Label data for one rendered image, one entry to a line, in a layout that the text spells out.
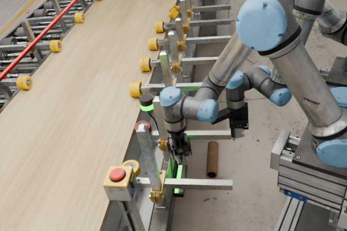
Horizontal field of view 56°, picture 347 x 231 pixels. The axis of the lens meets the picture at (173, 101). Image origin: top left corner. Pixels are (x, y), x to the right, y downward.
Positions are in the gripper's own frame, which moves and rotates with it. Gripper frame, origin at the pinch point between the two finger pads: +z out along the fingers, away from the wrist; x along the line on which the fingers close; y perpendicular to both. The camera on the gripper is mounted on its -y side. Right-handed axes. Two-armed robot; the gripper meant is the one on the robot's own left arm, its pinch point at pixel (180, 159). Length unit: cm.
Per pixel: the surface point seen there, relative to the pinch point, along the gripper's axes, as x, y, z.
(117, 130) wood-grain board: -24.3, -29.9, 2.5
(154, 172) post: -11.6, 4.6, -1.7
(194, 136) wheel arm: 9.8, -18.7, 7.8
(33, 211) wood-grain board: -59, 5, 2
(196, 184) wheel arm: 4.0, 5.8, 10.7
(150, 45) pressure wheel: 3, -98, -3
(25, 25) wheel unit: -76, -139, -17
